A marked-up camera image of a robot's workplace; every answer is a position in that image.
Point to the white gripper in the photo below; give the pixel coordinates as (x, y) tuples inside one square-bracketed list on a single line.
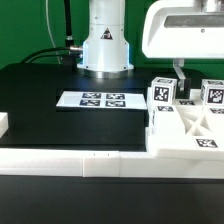
[(184, 29)]

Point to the white tagged nut cube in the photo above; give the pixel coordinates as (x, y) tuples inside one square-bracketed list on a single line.
[(163, 90), (212, 92)]

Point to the white chair back frame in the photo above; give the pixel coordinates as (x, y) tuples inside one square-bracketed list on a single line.
[(185, 130)]

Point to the white base tag sheet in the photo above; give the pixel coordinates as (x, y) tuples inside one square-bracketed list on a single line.
[(101, 100)]

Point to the white U-shaped obstacle fence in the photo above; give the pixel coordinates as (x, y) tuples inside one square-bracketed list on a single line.
[(44, 162)]

